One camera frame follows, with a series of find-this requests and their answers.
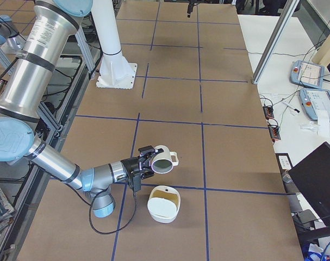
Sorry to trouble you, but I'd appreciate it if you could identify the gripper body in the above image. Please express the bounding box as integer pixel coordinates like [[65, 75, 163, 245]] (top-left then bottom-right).
[[121, 157, 141, 177]]

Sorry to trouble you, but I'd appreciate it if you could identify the white ribbed mug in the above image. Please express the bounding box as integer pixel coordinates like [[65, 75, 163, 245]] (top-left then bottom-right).
[[151, 145, 179, 174]]

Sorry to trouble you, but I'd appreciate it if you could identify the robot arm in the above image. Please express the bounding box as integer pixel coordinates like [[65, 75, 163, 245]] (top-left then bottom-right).
[[0, 1, 158, 218]]

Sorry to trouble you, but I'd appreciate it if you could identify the cream waste bin with lid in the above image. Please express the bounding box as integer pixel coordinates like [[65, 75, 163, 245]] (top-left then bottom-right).
[[147, 185, 181, 223]]

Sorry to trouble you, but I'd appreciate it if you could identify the orange black connector box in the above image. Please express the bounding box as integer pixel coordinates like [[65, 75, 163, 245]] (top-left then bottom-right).
[[263, 105, 274, 119]]

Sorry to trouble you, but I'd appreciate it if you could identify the far teach pendant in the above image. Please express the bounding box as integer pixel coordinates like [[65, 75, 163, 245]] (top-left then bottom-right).
[[290, 60, 325, 89]]

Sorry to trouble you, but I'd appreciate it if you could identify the teach pendant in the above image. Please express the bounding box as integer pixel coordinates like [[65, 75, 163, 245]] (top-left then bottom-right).
[[300, 88, 330, 121], [290, 60, 325, 89]]

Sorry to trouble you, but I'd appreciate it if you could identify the black marker pen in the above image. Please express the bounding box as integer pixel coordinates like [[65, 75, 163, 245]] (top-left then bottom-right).
[[281, 101, 300, 113]]

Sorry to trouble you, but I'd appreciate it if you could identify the near teach pendant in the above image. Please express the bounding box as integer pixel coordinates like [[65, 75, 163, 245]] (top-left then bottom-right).
[[300, 88, 330, 121]]

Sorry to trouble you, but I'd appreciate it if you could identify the black monitor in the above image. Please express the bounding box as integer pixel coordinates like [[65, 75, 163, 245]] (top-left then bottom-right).
[[289, 142, 330, 226]]

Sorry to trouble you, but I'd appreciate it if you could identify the white paper slip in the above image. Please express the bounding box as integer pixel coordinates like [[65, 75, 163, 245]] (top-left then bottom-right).
[[316, 110, 330, 138]]

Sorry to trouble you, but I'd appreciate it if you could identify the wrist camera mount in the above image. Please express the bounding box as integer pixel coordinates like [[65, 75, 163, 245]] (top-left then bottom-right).
[[127, 173, 141, 192]]

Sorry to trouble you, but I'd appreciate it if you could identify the white camera pole with base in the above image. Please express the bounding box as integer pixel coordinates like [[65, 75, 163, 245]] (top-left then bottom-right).
[[91, 0, 138, 89]]

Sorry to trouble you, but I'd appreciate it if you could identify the aluminium frame post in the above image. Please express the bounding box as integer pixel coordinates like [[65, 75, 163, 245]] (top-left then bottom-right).
[[252, 0, 300, 84]]

